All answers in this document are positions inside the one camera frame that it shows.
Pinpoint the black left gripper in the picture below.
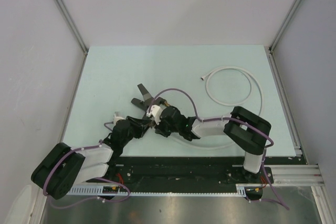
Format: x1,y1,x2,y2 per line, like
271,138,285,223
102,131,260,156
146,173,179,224
121,115,152,147

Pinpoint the dark grey faucet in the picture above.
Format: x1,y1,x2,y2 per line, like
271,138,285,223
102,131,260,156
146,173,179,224
131,83,169,120

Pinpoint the white flexible hose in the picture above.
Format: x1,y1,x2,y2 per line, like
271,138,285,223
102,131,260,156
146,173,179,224
173,66,265,151

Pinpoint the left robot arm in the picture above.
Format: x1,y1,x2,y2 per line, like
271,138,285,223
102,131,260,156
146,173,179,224
31,116,151,200

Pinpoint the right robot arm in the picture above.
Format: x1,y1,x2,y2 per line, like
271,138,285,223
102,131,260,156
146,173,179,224
146,105,271,183

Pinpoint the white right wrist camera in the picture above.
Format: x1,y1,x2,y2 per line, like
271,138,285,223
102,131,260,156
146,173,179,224
146,105,163,125

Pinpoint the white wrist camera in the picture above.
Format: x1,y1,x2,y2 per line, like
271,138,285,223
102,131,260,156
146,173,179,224
112,112,124,124
146,105,163,125

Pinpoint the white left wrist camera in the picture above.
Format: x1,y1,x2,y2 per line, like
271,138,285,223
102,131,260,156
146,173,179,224
112,112,124,124

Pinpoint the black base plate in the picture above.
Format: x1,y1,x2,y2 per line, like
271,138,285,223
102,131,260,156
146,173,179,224
88,157,274,193

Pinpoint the white slotted cable duct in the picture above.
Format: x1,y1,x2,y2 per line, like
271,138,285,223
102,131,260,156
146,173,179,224
67,184,263,197

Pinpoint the right aluminium corner post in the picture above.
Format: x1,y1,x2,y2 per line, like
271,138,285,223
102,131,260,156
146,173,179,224
268,0,319,55

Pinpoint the aluminium corner post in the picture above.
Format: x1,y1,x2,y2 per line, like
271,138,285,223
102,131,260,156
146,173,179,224
53,0,88,56
268,0,319,55

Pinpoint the aluminium frame rail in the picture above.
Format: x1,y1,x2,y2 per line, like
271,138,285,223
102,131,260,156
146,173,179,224
270,165,324,186

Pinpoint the left aluminium corner post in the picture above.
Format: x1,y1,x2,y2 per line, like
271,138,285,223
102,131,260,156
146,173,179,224
53,0,88,56

